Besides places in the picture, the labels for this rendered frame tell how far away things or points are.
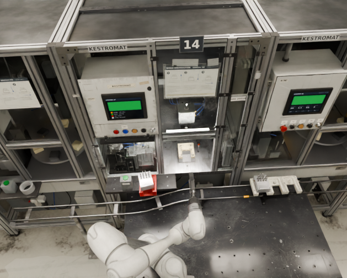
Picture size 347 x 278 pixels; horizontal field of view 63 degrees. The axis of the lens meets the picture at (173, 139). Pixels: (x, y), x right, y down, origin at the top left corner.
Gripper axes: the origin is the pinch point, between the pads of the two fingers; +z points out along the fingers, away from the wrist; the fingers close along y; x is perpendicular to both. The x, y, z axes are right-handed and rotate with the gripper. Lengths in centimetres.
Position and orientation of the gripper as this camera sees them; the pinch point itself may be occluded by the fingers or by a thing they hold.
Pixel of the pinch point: (191, 179)
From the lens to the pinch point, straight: 195.5
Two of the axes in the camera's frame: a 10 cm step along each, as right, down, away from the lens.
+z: -0.6, -7.3, 6.8
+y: -0.2, -6.8, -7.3
